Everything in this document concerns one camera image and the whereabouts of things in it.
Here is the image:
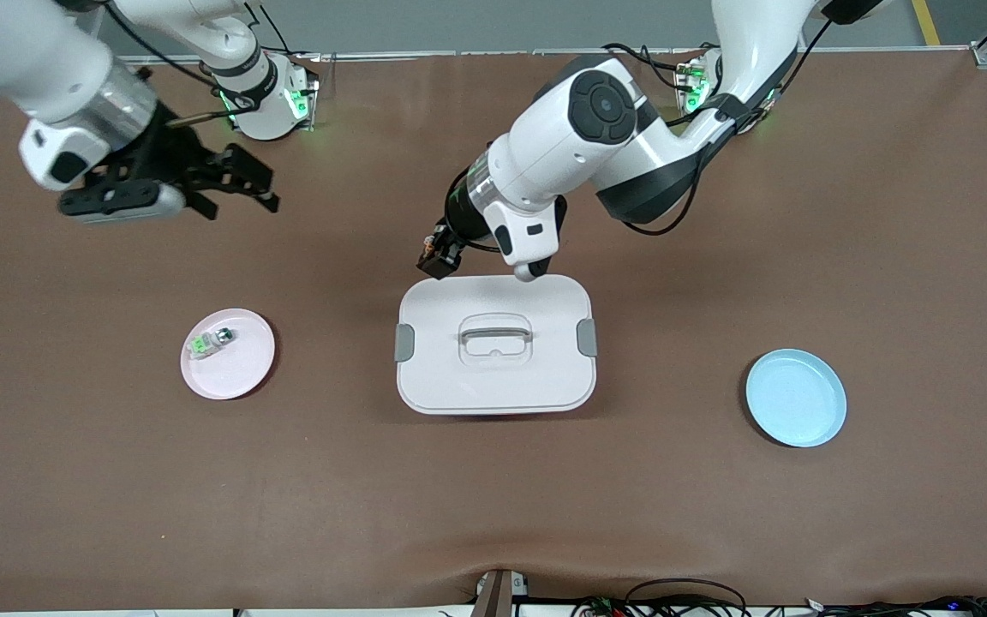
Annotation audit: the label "clear and green switch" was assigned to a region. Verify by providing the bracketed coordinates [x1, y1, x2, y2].
[188, 326, 236, 359]

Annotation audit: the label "light blue round plate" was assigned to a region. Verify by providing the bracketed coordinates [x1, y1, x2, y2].
[745, 348, 848, 448]

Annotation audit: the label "pink box with white lid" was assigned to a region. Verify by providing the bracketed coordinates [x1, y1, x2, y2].
[394, 274, 599, 416]

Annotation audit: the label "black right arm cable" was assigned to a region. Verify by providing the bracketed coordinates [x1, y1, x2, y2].
[104, 0, 233, 129]

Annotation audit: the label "grey mount bracket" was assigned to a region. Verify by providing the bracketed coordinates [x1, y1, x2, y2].
[470, 568, 530, 617]

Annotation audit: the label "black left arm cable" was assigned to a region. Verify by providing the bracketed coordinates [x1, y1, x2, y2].
[622, 17, 833, 237]

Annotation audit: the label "brown table mat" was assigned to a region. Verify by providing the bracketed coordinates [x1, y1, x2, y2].
[0, 51, 987, 614]

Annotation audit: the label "black cable bundle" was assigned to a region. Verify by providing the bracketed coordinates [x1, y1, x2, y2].
[571, 578, 987, 617]

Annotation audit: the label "black base cables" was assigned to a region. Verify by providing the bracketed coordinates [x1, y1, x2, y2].
[601, 41, 721, 95]

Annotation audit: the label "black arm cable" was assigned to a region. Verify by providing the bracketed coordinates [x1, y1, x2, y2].
[104, 0, 233, 129]
[622, 17, 833, 237]

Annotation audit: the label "pale pink round plate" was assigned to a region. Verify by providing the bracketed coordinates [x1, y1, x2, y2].
[180, 308, 277, 401]

